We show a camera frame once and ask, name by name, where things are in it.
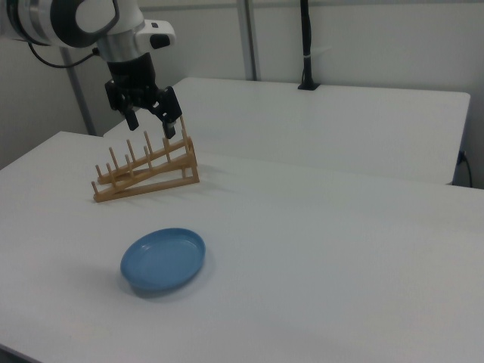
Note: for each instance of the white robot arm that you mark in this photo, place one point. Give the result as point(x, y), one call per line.
point(56, 22)

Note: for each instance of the black pole with clamp base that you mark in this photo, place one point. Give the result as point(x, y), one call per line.
point(307, 41)

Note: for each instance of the wooden plate rack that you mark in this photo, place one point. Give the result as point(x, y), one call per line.
point(147, 185)

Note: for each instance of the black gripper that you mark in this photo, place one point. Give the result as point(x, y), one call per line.
point(130, 73)

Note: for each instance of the blue round plate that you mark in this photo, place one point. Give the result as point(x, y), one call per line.
point(162, 259)

